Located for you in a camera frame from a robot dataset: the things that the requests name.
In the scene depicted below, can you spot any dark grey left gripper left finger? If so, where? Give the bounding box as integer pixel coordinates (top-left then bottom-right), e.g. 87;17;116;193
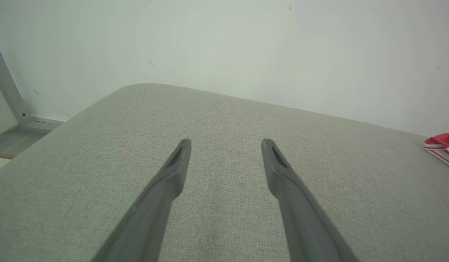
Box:
92;138;192;262

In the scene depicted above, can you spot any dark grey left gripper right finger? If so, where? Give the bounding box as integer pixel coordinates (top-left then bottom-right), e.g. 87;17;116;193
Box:
261;138;359;262

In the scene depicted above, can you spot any red basketball jersey with lettering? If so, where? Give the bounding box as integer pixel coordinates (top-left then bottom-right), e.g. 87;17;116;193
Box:
423;133;449;171

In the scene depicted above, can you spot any grey metal frame leg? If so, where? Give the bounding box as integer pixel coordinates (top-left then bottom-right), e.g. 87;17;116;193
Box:
0;40;32;126

